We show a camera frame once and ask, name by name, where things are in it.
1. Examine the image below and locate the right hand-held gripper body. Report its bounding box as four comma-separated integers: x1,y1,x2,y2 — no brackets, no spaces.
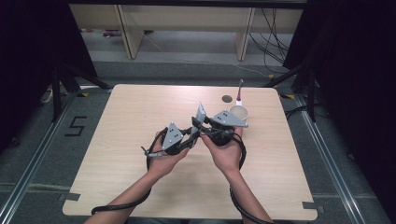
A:
205,109,250,147

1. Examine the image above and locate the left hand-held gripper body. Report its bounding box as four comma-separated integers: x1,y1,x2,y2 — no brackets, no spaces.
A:
161,122,191,157

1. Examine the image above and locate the white toothpaste tube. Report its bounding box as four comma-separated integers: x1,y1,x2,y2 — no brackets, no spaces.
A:
189,102,208,147

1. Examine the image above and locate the white cup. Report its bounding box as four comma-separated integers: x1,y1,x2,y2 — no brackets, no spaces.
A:
229,97,250,123

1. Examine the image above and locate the pink toothbrush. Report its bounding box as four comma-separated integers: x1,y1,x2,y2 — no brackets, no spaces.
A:
235,78,245,102

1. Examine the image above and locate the person's left hand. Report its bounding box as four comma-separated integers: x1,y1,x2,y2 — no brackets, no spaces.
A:
146,132,191,182

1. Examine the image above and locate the person's right hand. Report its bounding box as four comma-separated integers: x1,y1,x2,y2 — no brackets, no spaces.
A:
200,127,244,175

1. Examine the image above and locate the black metal stand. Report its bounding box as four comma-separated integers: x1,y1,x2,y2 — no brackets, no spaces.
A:
263,59,318,123
50,61,112,123

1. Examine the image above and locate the beige wooden desk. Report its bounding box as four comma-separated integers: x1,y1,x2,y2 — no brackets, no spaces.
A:
68,3,304,62

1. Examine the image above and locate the grey tape strip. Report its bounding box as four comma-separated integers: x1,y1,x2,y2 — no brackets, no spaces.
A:
302,201,325,215
58,192,81,202

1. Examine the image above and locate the dark curtain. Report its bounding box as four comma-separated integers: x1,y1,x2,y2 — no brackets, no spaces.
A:
282,0,396,216
0,0,98,157

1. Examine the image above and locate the grey cable plug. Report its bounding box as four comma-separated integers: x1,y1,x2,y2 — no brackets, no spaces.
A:
140,146,164,159

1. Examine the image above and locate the thin white floor cable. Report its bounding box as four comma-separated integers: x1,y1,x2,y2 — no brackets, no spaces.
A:
142,32,271,78

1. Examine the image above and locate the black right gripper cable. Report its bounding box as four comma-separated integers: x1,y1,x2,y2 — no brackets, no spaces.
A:
229,135,276,224

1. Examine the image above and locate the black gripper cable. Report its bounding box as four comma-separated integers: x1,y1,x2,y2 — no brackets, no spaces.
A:
229,135,276,224
91,126,170,217

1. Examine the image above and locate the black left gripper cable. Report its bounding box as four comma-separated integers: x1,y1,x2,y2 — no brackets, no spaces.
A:
91,126,170,217

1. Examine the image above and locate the bundle of black cables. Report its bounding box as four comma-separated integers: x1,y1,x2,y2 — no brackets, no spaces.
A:
248,7,291,75

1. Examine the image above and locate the aluminium floor rail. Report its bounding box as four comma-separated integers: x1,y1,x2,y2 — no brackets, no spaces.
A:
0,88,80,224
292,92,369,224

